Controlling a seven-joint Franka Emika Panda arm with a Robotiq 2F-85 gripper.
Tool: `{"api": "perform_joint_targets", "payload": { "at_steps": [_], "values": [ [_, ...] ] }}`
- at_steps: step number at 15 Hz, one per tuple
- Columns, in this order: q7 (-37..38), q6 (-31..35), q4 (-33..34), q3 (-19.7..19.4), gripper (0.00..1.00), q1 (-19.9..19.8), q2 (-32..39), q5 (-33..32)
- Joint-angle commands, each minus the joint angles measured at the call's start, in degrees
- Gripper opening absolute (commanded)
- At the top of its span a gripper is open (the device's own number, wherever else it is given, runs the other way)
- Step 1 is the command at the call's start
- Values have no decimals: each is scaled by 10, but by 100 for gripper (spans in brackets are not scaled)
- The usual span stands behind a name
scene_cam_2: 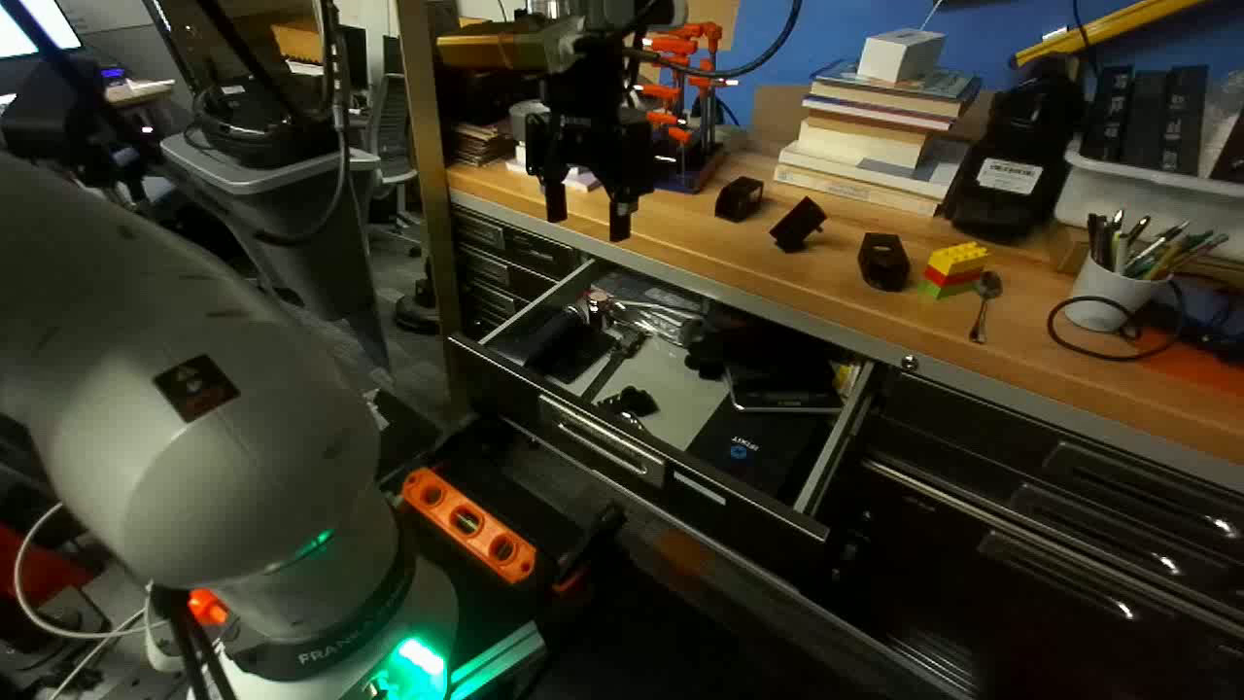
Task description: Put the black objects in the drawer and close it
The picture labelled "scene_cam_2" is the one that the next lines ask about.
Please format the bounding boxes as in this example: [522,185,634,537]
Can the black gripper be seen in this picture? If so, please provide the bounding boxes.
[523,33,656,242]

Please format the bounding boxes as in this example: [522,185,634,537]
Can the black block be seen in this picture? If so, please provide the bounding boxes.
[769,198,822,252]
[716,176,760,220]
[857,233,909,292]

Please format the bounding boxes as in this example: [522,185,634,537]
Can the tool drawer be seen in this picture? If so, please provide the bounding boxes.
[454,261,870,547]

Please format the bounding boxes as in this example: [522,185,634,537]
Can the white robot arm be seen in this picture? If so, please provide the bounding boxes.
[0,154,457,700]

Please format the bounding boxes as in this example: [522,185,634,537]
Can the stack of books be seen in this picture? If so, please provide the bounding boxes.
[774,68,991,216]

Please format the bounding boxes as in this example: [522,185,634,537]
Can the small white box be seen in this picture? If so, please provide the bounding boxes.
[857,27,944,82]

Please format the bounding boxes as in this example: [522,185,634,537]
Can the orange spirit level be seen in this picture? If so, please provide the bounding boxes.
[400,466,539,587]

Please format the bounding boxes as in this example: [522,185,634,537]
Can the yellow red green lego stack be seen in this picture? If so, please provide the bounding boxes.
[921,242,988,299]

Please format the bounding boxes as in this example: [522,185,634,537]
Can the metal spoon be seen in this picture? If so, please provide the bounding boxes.
[969,270,1002,347]

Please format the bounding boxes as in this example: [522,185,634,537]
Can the black label printer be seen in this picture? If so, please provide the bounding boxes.
[939,77,1079,242]

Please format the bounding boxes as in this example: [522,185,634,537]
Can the white pen cup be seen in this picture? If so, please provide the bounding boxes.
[1063,261,1163,333]

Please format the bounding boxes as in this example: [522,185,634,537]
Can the white storage bin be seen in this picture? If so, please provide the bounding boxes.
[1053,145,1244,261]

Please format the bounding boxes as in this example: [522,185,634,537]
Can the black cable loop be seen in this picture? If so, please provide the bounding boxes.
[1041,292,1181,366]

